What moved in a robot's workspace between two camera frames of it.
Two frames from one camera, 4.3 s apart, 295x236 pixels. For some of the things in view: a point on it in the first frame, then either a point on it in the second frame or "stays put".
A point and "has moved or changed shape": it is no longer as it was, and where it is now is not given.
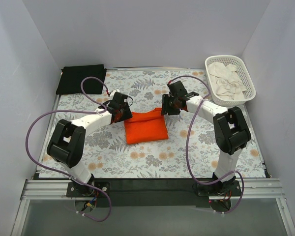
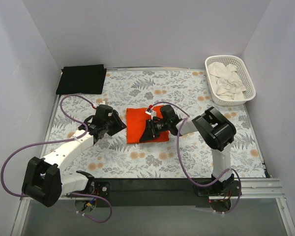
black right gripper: [166, 105] to [152, 129]
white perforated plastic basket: [229, 82] stays put
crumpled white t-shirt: [226, 81] stays put
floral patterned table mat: [156, 123] stays put
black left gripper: [124, 115] to [112, 123]
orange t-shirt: [146, 127] has moved or changed shape
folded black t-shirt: [72, 76] stays put
